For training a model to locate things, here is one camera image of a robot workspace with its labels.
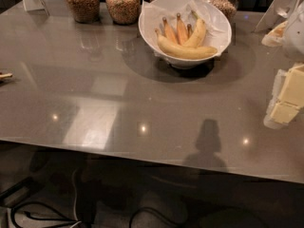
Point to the left glass jar of grains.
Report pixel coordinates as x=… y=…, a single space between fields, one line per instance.
x=84 y=11

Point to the black cable floor left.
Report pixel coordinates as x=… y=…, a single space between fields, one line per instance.
x=35 y=214

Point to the large front yellow banana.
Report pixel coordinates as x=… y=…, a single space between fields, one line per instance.
x=178 y=51

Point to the white paper liner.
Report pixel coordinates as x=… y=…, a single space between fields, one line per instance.
x=211 y=35

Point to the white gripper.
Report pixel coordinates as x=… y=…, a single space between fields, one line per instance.
x=294 y=37

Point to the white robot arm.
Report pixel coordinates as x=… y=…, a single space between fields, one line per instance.
x=290 y=36

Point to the small orange banana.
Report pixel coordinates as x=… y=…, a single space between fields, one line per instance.
x=181 y=30
x=169 y=32

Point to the middle small orange banana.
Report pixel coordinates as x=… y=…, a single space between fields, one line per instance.
x=181 y=30

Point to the right curved yellow banana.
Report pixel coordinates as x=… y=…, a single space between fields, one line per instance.
x=198 y=34

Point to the left small orange banana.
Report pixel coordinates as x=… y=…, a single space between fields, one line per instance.
x=169 y=32

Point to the wooden object at left edge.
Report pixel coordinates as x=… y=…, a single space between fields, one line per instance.
x=5 y=76

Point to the white bowl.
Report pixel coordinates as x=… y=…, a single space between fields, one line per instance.
x=218 y=29

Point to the black cable floor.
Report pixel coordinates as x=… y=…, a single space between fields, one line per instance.
x=35 y=214
x=155 y=214

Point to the black cable floor centre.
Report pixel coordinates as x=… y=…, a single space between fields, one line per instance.
x=155 y=214

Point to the small hidden banana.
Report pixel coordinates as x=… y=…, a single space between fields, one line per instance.
x=189 y=30

